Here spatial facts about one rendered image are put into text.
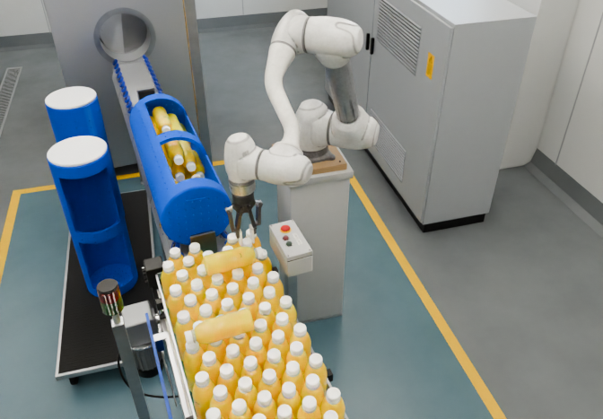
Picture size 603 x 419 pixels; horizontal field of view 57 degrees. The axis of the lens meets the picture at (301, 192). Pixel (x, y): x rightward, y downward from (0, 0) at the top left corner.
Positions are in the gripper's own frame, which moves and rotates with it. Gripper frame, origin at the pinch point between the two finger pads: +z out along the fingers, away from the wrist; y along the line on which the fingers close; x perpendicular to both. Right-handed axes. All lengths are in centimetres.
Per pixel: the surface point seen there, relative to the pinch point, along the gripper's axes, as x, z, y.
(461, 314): -19, 114, -129
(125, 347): 22, 15, 49
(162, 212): -24.2, -0.8, 25.6
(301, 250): 10.6, 4.3, -17.2
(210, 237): -17.2, 11.1, 10.0
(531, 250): -48, 114, -204
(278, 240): 1.9, 4.3, -11.7
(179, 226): -23.8, 7.4, 20.5
